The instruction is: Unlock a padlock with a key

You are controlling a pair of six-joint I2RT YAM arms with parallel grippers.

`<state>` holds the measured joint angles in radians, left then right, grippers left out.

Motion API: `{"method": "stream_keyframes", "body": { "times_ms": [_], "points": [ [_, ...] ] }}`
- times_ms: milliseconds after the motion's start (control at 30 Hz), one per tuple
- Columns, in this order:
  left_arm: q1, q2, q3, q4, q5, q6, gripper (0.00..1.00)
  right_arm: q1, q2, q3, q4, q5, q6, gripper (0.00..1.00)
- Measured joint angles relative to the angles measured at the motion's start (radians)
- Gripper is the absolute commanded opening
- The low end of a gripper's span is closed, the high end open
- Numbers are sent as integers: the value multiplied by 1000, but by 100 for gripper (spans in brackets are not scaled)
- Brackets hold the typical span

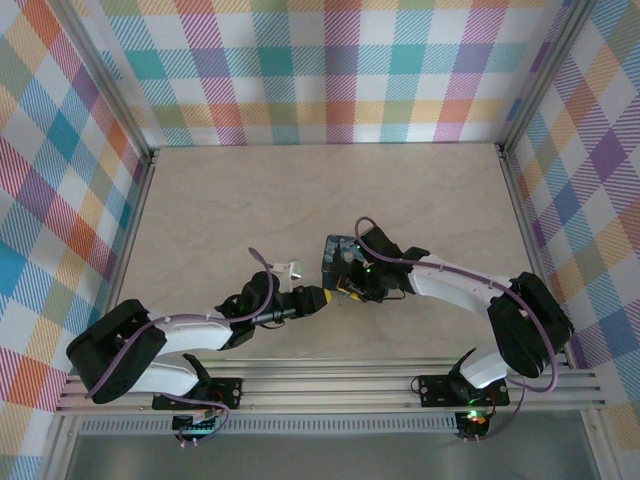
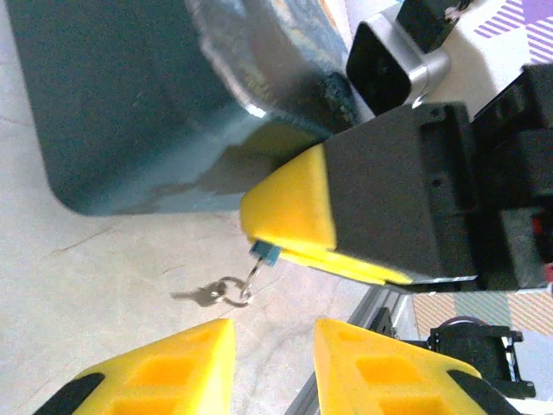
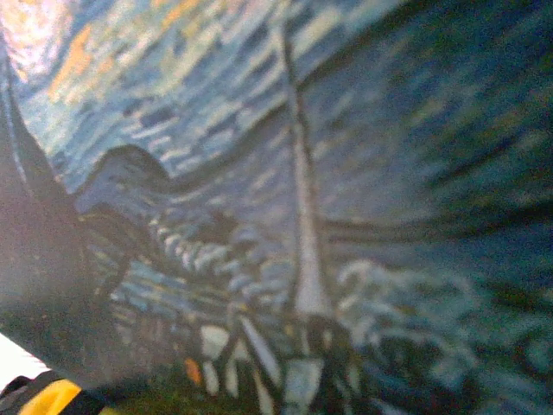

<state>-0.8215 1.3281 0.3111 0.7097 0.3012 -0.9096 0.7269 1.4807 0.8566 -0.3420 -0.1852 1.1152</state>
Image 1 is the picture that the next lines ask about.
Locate starry night print tin box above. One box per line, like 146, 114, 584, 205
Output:
317, 233, 390, 305

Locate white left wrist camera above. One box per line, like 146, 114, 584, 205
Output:
272, 258, 308, 292

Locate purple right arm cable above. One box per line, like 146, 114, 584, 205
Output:
353, 216, 560, 444

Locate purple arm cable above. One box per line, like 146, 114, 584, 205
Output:
84, 247, 276, 447
353, 216, 560, 444

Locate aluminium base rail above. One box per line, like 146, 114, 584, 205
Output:
54, 357, 609, 416

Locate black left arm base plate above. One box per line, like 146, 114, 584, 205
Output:
152, 377, 244, 412

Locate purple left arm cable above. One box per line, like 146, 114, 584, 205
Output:
84, 247, 276, 447

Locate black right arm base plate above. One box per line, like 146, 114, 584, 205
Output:
418, 373, 510, 408

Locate grey slotted cable duct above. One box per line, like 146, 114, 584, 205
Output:
79, 413, 460, 435

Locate aluminium side rail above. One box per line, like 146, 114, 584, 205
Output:
497, 144, 574, 369
87, 147, 160, 376

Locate aluminium frame post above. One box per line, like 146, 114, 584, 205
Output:
58, 0, 160, 169
499, 0, 599, 156

